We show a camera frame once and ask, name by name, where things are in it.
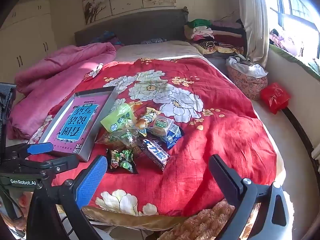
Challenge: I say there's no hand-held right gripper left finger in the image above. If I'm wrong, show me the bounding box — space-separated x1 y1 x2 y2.
26 155 108 240

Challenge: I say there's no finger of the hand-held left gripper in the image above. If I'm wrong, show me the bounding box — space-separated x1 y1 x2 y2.
27 142 54 155
44 154 79 174

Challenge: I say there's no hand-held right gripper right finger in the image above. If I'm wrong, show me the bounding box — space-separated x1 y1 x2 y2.
208 154 290 240

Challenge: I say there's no black green snack packet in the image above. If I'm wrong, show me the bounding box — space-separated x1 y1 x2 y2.
106 149 138 175

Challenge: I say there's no grey cardboard box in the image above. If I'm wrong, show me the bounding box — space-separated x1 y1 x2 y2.
39 86 119 162

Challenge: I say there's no clear packet green label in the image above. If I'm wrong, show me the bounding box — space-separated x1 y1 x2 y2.
96 130 139 150

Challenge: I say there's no blue snack packet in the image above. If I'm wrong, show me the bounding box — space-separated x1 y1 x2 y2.
164 125 184 150

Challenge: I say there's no dark chocolate bar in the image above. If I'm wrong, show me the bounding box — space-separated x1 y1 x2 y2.
141 137 170 172

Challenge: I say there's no round pastry clear packet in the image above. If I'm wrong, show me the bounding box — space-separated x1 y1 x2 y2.
147 117 175 137

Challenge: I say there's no orange bread snack packet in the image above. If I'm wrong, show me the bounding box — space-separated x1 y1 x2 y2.
136 107 162 130

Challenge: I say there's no person's left hand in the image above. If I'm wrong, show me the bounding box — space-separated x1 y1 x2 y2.
15 192 34 209

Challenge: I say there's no red floral blanket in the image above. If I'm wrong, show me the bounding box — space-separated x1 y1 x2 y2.
27 58 278 217

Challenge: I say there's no pink book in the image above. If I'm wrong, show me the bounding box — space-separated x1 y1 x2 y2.
51 97 104 153

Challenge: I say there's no brown plush blanket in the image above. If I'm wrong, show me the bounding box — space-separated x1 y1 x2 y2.
160 199 253 240

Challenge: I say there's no pink quilt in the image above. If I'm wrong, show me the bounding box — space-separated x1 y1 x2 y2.
6 42 117 140

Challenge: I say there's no red plastic bag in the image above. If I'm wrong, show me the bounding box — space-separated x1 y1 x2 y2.
260 82 292 115

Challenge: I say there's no floral fabric bag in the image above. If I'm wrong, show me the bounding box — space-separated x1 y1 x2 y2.
226 65 268 100

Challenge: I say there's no white radiator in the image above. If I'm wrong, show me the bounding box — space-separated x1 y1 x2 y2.
312 147 320 173

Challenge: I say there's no white cloth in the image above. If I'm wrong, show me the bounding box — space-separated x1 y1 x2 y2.
226 56 268 78

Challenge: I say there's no cream wardrobe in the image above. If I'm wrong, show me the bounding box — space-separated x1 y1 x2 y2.
0 0 59 83

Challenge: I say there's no blue purple pillow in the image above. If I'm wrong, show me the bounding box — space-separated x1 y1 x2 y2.
90 31 123 46

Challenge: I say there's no green windowsill mat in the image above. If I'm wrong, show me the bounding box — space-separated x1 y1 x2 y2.
269 44 320 78

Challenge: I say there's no stack of folded clothes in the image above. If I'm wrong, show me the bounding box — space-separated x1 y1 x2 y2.
184 19 247 55

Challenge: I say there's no beige bed sheet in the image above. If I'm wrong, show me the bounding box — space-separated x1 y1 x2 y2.
114 40 208 63

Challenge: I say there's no purple clothes pile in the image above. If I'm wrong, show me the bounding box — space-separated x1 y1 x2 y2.
269 29 304 57

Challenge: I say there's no cream curtain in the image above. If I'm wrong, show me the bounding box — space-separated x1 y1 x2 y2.
237 0 272 68

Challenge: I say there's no dark patterned cloth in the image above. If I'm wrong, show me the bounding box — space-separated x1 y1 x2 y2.
141 38 167 45

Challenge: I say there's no grey headboard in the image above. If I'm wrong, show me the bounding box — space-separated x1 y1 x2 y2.
74 9 188 47

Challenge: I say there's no window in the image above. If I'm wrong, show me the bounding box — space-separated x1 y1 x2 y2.
269 0 320 58

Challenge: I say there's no dark bed frame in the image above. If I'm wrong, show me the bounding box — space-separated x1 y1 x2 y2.
282 106 320 180

